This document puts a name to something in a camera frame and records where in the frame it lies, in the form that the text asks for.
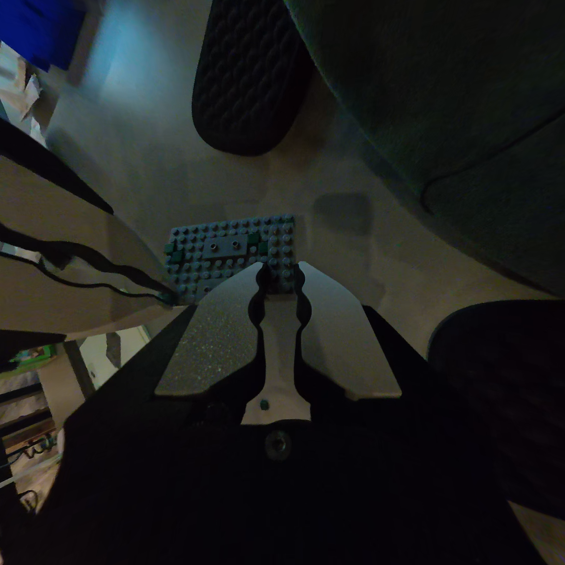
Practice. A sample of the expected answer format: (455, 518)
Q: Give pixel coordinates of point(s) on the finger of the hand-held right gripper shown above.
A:
(66, 309)
(66, 212)

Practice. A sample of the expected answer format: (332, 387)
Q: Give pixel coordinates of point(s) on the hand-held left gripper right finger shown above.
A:
(344, 344)

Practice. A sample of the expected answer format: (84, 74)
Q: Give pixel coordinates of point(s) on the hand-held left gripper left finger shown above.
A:
(212, 344)

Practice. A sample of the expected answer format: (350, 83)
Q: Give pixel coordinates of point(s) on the grey long building brick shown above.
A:
(282, 247)

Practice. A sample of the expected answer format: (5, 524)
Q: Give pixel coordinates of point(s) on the grey studded building baseplate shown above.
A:
(229, 225)

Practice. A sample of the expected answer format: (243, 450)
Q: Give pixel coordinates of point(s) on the blue plastic bin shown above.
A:
(39, 31)

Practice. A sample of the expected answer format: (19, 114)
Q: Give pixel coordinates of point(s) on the black honeycomb cushion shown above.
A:
(247, 88)

